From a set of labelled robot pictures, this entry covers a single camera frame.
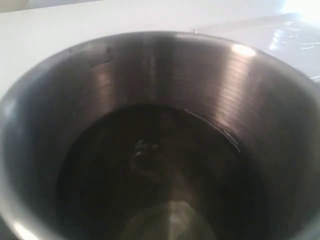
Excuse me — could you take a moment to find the stainless steel cup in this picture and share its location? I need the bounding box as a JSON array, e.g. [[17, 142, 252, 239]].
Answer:
[[0, 31, 320, 240]]

